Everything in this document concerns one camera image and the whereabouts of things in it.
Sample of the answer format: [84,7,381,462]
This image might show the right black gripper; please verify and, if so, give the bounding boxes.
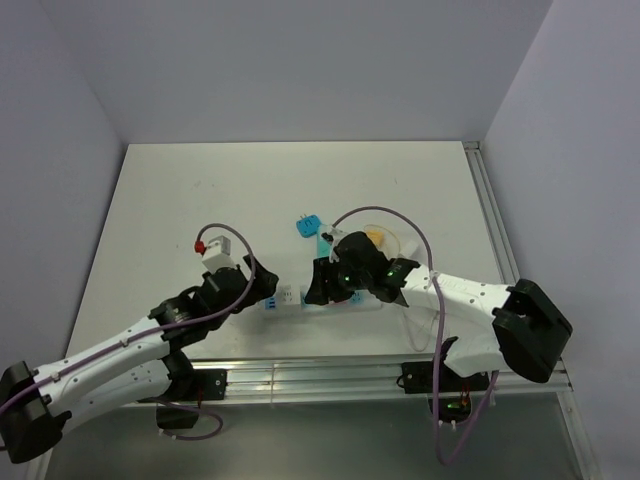
[304,255,372,305]

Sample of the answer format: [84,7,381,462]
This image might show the white colourful power strip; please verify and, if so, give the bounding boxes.
[259,284,384,312]

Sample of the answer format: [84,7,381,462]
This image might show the blue plug adapter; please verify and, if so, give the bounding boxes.
[295,214,322,238]

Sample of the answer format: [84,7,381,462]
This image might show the white cube socket adapter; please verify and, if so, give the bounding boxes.
[276,285,302,309]

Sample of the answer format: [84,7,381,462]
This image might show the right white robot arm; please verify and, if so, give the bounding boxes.
[304,231,573,390]

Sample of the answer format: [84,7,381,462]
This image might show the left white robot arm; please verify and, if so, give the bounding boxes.
[1,255,278,464]

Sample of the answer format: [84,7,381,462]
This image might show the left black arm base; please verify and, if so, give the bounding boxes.
[140,369,228,442]

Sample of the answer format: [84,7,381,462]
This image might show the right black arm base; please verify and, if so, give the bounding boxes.
[399,360,494,424]

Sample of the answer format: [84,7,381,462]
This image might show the teal triangular socket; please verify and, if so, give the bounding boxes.
[316,231,332,258]

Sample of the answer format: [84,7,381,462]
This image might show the yellow charger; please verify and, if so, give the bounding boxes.
[365,230,386,248]

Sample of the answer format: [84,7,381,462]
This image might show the white charger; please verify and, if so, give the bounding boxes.
[399,240,420,258]

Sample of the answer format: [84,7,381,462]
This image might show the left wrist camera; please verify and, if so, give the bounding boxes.
[194,235,235,274]

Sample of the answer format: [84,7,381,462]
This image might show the yellow cable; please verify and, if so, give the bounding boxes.
[364,222,404,259]

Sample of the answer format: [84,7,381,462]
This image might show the aluminium front rail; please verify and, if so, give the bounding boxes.
[47,349,574,409]

